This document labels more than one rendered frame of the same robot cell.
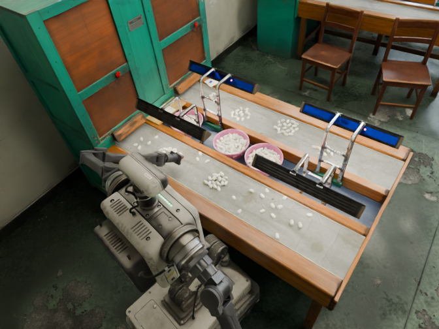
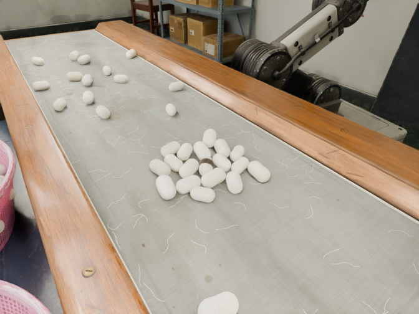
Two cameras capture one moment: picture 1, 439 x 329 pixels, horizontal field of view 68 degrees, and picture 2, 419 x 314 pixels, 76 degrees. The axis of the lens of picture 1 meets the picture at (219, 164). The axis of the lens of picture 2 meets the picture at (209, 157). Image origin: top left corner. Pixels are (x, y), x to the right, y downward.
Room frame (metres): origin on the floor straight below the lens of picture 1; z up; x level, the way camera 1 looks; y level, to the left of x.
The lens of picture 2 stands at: (1.65, 0.09, 0.99)
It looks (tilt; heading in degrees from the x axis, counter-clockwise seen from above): 37 degrees down; 190
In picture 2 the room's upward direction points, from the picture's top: 1 degrees clockwise
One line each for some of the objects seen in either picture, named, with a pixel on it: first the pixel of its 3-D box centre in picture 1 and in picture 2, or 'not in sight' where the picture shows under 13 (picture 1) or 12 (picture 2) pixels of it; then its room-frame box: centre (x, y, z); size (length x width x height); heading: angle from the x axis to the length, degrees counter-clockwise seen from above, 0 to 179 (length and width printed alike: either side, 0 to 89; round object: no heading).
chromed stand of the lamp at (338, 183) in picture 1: (338, 150); not in sight; (1.38, -0.76, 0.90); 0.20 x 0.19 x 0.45; 48
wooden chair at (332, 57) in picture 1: (328, 53); not in sight; (3.23, -1.35, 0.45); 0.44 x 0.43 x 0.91; 44
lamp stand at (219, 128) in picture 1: (217, 100); not in sight; (2.03, -0.04, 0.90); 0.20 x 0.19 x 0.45; 48
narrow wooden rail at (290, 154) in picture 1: (262, 142); not in sight; (1.71, -0.34, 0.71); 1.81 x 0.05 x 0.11; 48
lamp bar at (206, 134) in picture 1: (170, 117); not in sight; (1.68, 0.28, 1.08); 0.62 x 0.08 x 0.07; 48
